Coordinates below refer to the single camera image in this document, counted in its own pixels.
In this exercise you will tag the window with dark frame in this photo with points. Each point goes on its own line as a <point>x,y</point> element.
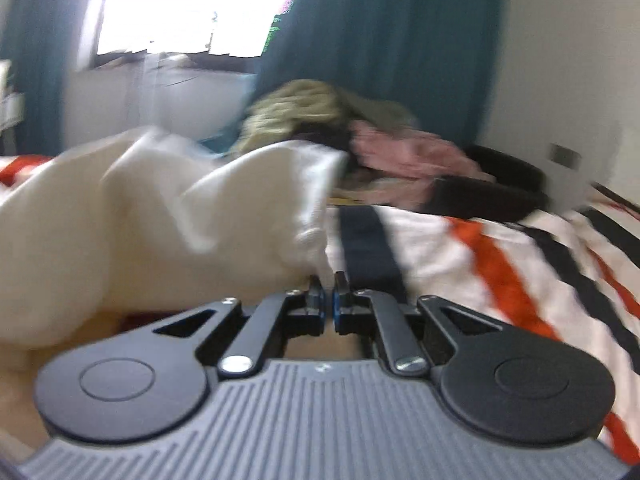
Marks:
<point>218,35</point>

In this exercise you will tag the striped bed blanket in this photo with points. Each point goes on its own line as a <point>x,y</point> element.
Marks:
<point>573,279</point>

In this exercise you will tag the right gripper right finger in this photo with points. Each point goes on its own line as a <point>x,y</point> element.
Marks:
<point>377,315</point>

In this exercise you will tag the pink garment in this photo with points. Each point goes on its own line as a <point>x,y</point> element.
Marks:
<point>411,154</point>

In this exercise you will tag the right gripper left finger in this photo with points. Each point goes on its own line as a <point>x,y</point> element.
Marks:
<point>275,320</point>

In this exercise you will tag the dark armchair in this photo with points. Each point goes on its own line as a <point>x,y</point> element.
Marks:
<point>518,189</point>

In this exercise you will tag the white sweatpants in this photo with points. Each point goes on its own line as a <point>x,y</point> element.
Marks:
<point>149,221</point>

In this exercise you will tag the dark wall switch plate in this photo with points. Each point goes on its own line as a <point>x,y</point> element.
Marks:
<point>563,156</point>

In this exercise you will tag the olive green garment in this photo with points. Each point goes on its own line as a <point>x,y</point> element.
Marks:
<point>384,115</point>

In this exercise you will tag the left teal curtain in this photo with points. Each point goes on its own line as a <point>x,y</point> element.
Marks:
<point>40,39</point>

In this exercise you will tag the teal curtain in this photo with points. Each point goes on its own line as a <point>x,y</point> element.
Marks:
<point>434,57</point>
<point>40,39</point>

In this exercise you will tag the right teal curtain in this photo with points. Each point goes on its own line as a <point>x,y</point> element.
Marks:
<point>434,57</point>

